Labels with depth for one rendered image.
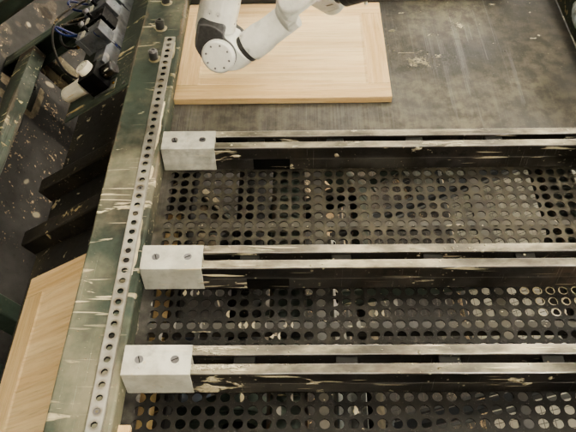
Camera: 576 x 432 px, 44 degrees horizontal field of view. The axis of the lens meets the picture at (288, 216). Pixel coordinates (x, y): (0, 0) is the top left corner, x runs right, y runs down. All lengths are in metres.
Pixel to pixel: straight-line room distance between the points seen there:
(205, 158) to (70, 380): 0.61
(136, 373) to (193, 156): 0.58
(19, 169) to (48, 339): 0.91
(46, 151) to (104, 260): 1.38
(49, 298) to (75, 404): 0.76
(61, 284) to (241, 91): 0.72
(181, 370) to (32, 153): 1.63
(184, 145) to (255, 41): 0.29
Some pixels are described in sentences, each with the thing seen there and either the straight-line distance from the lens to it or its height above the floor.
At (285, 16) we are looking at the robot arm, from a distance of 1.57.
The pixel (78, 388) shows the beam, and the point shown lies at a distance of 1.36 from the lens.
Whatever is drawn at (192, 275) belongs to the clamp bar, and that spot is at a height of 1.00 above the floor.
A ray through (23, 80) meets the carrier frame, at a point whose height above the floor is 0.18.
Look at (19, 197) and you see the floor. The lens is 2.65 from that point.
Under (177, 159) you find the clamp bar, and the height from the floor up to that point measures 0.94.
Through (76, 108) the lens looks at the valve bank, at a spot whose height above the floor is 0.61.
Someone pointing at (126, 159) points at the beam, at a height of 0.84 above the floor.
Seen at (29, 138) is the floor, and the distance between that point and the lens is 2.81.
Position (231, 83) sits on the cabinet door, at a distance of 1.92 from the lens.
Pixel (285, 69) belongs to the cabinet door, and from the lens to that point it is 1.95.
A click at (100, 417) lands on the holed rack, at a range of 1.32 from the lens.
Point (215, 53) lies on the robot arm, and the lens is 1.63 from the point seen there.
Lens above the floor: 1.81
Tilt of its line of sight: 25 degrees down
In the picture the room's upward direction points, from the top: 67 degrees clockwise
